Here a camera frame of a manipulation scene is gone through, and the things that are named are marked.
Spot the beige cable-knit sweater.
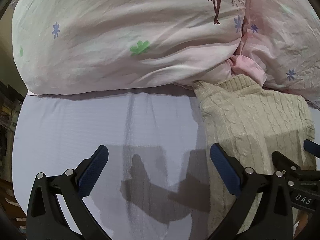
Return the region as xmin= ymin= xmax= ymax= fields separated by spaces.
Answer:
xmin=194 ymin=74 xmax=317 ymax=240

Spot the person's right hand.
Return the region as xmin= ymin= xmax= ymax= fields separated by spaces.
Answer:
xmin=294 ymin=211 xmax=308 ymax=238

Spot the lavender bed sheet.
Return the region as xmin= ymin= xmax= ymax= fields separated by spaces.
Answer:
xmin=12 ymin=87 xmax=210 ymax=239

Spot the pink floral duvet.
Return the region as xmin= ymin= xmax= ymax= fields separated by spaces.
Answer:
xmin=12 ymin=0 xmax=319 ymax=104

